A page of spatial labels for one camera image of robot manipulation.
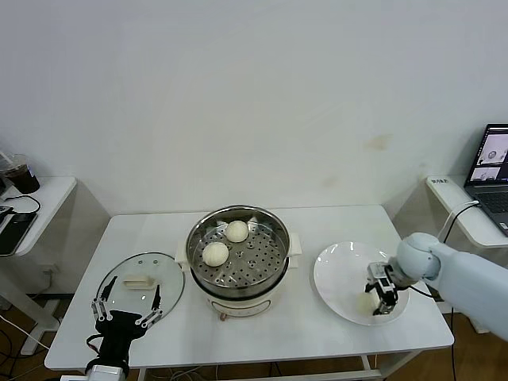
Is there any perforated steel steamer basket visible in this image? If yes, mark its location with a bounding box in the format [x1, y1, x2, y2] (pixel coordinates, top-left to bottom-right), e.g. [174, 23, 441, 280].
[175, 204, 303, 298]

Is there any glass lid with cream handle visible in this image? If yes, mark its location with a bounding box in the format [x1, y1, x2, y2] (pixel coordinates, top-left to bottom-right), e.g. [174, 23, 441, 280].
[95, 252, 187, 323]

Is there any white side desk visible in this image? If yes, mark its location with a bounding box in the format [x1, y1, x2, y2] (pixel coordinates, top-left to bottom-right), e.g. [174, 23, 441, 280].
[0, 175, 110, 356]
[391, 174, 508, 334]

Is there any iced coffee plastic cup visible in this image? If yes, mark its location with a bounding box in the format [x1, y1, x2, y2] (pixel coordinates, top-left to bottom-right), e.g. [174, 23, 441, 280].
[2, 153, 41, 195]

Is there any black flat tablet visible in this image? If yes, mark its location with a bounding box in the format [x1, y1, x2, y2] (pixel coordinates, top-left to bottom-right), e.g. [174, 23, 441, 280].
[0, 211, 40, 256]

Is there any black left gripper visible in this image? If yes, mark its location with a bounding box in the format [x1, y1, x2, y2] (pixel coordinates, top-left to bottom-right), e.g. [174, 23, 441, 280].
[90, 276, 164, 366]

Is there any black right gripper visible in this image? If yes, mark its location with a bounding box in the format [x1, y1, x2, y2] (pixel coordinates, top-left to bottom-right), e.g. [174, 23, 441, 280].
[364, 266, 400, 317]

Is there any cream electric cooker base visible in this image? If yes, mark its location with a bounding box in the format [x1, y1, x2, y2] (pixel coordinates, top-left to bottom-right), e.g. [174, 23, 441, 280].
[180, 257, 298, 321]

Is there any white floor cable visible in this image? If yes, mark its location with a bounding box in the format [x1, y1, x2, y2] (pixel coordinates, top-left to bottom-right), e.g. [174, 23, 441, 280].
[0, 315, 52, 351]

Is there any black cable with adapter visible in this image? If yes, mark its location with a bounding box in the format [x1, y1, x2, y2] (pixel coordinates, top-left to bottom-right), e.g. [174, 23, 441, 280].
[438, 204, 481, 244]

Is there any white round plate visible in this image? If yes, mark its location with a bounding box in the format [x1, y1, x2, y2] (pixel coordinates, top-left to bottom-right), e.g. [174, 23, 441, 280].
[313, 241, 410, 326]

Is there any thin black looped cable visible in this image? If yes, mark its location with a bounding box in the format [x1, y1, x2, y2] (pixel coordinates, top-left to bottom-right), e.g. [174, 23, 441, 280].
[0, 194, 41, 217]

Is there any grey open laptop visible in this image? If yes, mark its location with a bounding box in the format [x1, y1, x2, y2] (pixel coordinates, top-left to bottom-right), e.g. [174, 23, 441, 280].
[463, 123, 508, 238]

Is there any white steamed baozi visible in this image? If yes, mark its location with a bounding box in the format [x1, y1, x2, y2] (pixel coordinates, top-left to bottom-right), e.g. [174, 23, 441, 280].
[356, 292, 378, 318]
[225, 220, 250, 243]
[202, 241, 230, 267]

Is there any white flat cable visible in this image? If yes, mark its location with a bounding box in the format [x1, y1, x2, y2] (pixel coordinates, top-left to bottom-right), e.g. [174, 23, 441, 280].
[435, 200, 481, 243]

